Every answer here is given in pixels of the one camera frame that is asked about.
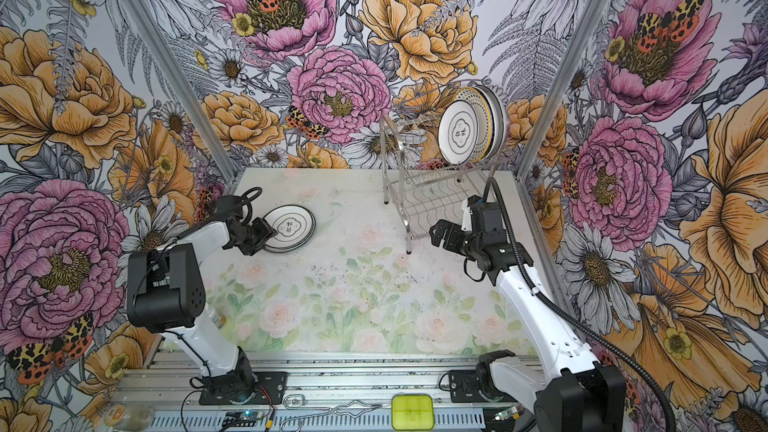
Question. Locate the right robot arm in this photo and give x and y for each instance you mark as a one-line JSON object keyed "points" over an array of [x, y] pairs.
{"points": [[571, 391]]}

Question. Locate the large dark rimmed plate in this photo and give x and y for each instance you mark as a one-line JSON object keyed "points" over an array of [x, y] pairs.
{"points": [[500, 121]]}

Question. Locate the yellow patterned plate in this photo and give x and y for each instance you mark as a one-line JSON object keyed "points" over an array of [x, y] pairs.
{"points": [[481, 106]]}

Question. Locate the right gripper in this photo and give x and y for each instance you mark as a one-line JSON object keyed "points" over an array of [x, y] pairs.
{"points": [[442, 226]]}

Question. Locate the white plate black emblem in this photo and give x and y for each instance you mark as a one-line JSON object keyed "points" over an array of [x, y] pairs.
{"points": [[294, 225]]}

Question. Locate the small circuit board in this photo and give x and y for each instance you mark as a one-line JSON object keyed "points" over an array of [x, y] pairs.
{"points": [[246, 418]]}

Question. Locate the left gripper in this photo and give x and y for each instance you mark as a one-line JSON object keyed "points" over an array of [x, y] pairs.
{"points": [[265, 232]]}

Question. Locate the aluminium front rail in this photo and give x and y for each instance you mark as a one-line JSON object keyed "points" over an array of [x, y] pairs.
{"points": [[169, 387]]}

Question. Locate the metal wire dish rack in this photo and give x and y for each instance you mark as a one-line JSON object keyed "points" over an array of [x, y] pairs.
{"points": [[417, 181]]}

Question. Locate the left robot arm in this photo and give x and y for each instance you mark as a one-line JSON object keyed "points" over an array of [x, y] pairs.
{"points": [[166, 294]]}

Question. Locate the green square button box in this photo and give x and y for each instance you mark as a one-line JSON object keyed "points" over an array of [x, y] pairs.
{"points": [[412, 412]]}

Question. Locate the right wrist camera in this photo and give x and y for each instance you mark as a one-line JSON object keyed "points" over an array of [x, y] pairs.
{"points": [[466, 223]]}

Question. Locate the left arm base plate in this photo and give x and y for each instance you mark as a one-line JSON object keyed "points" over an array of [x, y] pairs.
{"points": [[263, 388]]}

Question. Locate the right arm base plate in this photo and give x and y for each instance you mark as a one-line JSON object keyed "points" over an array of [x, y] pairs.
{"points": [[464, 387]]}

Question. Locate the metal wire hook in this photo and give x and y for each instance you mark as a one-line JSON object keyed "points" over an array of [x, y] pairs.
{"points": [[353, 409]]}

